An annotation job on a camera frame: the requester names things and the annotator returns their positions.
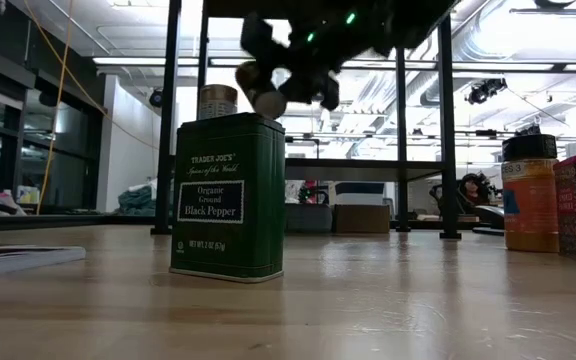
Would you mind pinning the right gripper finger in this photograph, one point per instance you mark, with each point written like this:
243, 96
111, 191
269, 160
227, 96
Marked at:
330, 92
263, 37

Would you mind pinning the tan-lid spice jar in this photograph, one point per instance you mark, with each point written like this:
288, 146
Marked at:
217, 102

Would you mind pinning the dark wood three-tier shelf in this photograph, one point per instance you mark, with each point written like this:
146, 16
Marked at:
368, 170

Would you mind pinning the dark grey block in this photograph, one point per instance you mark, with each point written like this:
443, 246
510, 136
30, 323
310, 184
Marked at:
228, 200

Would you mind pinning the black-lid orange spice bottle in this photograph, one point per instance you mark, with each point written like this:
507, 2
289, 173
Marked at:
530, 200

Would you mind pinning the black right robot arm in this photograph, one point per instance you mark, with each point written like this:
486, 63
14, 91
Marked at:
393, 32

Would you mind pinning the white box with blue stripe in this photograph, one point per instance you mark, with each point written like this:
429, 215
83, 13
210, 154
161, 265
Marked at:
360, 192

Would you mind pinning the brown cardboard box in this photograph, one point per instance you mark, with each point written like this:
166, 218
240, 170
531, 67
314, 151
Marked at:
362, 219

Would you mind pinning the black stapler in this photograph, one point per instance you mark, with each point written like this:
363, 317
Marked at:
490, 217

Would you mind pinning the teal cloth pile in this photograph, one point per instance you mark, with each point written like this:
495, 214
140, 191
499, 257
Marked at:
138, 200

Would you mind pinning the Yellowstone book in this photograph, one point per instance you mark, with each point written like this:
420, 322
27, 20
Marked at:
18, 257

